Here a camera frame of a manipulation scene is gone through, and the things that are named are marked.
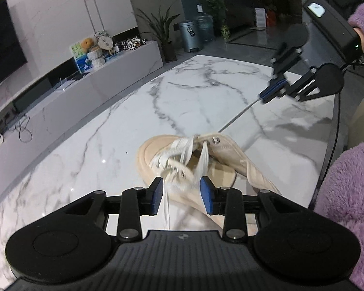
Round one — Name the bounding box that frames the clear water jug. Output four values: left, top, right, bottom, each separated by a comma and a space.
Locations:
197, 12, 214, 43

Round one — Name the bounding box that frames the round paper fan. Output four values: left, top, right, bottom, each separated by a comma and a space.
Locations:
97, 35, 114, 54

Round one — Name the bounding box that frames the black cable on cabinet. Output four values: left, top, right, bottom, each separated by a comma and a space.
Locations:
13, 113, 33, 144

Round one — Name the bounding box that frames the brown teddy bear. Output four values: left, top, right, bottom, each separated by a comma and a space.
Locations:
80, 38, 95, 53

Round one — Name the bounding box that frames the green potted plant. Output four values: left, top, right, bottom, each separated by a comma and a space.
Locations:
137, 3, 180, 62

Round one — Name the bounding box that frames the grey pedal trash bin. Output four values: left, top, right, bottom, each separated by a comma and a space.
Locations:
179, 20, 203, 53

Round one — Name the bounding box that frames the beige canvas shoe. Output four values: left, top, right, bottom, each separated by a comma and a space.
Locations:
136, 133, 283, 231

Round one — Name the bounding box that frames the person right hand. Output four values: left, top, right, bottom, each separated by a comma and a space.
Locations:
353, 27, 364, 61

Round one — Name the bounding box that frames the white shoelace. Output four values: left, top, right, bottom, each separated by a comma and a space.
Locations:
150, 95, 263, 231

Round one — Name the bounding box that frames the low white tv cabinet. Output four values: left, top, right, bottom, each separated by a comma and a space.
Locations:
0, 41, 163, 173

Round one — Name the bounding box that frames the black television screen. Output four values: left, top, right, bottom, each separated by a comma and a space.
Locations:
0, 0, 27, 84

